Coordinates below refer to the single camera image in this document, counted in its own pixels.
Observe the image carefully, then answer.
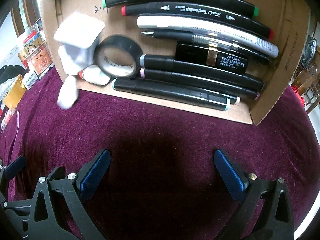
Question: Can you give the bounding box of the small white dropper bottle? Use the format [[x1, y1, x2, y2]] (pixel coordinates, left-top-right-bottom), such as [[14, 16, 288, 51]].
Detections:
[[57, 75, 79, 110]]

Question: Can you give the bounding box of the white bottle orange cap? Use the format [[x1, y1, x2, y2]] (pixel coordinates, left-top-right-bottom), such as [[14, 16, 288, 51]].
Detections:
[[78, 65, 111, 86]]

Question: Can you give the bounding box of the grey-capped black marker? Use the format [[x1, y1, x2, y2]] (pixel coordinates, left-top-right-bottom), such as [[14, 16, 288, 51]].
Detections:
[[139, 54, 265, 92]]

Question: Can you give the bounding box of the black electrical tape roll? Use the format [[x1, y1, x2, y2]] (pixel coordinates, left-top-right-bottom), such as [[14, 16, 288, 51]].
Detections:
[[94, 35, 143, 78]]

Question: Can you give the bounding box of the white square box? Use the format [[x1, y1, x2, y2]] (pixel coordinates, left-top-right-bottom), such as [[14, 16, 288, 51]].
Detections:
[[53, 11, 105, 75]]

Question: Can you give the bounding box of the teal-capped black marker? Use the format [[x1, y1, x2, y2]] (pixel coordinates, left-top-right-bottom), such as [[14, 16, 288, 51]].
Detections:
[[112, 78, 231, 111]]

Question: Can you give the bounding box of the black gold lipstick tube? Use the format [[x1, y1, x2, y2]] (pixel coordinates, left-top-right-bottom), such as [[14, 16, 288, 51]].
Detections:
[[174, 42, 248, 74]]

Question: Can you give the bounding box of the white paint marker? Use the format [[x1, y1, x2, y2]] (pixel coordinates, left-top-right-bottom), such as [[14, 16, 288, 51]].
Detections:
[[137, 15, 279, 59]]

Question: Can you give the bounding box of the red-capped black marker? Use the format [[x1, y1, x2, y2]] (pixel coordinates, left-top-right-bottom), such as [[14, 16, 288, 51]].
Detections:
[[121, 2, 274, 39]]

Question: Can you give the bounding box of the pink-capped black marker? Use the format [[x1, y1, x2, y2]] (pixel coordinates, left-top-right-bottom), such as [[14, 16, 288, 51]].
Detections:
[[140, 68, 260, 100]]

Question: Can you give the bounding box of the yellow packing tape roll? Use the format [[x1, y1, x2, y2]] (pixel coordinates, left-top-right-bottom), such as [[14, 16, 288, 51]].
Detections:
[[3, 75, 26, 109]]

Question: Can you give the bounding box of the small white label box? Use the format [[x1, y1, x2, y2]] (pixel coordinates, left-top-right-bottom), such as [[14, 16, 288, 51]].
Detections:
[[22, 70, 38, 90]]

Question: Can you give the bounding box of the maroon velvet tablecloth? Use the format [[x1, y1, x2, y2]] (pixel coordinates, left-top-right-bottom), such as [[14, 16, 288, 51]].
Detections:
[[1, 69, 319, 239]]

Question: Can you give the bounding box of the orange tea tin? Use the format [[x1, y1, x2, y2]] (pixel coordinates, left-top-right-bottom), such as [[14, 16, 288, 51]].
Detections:
[[26, 42, 53, 75]]

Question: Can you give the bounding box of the cardboard tray box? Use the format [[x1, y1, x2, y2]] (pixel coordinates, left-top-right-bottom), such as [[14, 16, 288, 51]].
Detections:
[[40, 0, 311, 125]]

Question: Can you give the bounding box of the black ballpoint pen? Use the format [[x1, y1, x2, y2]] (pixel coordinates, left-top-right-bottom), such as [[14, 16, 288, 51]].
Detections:
[[140, 29, 271, 66]]

